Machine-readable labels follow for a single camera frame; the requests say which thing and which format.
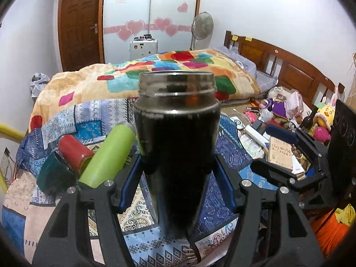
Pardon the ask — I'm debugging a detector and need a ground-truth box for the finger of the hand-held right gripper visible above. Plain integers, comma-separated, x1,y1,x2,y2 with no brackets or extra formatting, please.
250,158,326,193
265,124,331,163

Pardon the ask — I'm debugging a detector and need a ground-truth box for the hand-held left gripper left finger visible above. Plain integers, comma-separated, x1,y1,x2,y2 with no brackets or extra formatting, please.
32,154,144,267

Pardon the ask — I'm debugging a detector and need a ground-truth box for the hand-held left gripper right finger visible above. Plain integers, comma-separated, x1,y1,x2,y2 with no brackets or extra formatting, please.
211,154,325,267

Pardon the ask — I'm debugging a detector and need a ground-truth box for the black steel cup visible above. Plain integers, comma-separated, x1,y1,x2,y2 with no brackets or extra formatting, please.
133,71,222,240

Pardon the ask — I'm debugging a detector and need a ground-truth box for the light green cup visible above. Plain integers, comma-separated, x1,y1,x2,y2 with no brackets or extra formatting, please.
78,123,137,189

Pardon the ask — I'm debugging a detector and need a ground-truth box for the red cup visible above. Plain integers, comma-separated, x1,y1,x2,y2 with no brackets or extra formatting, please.
58,134,95,173

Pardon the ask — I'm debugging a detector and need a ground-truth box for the dark green cup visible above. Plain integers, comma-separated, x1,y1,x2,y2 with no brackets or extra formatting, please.
36,151,77,196

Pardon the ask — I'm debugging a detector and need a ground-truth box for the beige paper book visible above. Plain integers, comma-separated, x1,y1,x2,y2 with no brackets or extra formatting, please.
267,136,296,171

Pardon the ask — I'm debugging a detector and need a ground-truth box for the white power strip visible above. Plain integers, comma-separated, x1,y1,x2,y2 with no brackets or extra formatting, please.
244,125,271,150

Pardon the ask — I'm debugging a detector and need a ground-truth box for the small white bottle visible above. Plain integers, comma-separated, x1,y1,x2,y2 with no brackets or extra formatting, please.
261,106,274,124

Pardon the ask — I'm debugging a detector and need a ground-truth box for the pink plush toy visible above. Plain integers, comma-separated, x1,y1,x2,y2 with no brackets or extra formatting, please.
314,126,332,142

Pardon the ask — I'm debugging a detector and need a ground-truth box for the purple plush toy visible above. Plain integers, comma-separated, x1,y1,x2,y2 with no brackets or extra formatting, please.
267,86,291,118

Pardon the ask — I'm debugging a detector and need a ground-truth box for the dark glass bottle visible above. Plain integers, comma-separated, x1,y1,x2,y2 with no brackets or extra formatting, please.
302,106,319,134

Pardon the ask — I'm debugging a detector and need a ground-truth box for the pink plastic bag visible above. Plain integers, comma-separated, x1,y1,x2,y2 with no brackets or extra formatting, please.
286,92,303,119

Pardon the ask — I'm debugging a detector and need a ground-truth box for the yellow plush duck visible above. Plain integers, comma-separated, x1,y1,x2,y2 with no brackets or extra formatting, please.
316,92,338,131

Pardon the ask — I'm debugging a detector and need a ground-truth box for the yellow cloth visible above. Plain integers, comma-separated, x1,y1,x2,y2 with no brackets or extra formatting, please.
334,204,356,227

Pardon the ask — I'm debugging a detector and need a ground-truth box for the wooden headboard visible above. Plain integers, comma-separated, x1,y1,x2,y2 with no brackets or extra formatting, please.
224,30,345,103

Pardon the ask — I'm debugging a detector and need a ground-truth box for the blue patterned quilt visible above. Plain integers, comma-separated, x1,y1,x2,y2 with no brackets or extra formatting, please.
1,97,267,267

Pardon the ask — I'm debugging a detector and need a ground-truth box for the grey pillow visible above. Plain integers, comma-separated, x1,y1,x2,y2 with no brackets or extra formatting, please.
213,45,278,93

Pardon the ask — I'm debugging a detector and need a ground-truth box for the orange cloth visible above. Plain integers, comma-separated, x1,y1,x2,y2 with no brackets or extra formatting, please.
310,208,351,258

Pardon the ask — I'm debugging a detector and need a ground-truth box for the colourful patchwork blanket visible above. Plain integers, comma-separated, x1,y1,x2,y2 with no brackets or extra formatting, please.
28,49,262,134

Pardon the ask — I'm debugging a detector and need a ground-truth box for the white box appliance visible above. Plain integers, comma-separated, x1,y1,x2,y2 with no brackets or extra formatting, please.
129,34,159,61

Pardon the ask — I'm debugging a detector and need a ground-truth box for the standing fan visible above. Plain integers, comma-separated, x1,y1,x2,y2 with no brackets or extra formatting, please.
190,12,214,51

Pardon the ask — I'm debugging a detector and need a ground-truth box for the grey crumpled bag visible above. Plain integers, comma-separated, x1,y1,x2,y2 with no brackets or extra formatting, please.
30,73,51,98

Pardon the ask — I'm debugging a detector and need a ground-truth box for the frosted glass wardrobe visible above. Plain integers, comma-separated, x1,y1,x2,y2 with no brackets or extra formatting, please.
102,0,203,64

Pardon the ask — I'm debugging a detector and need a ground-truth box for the brown wooden door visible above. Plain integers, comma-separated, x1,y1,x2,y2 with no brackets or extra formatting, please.
57,0,106,72

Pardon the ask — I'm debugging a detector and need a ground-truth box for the yellow rail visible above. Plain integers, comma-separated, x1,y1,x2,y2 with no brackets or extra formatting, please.
0,123,25,192

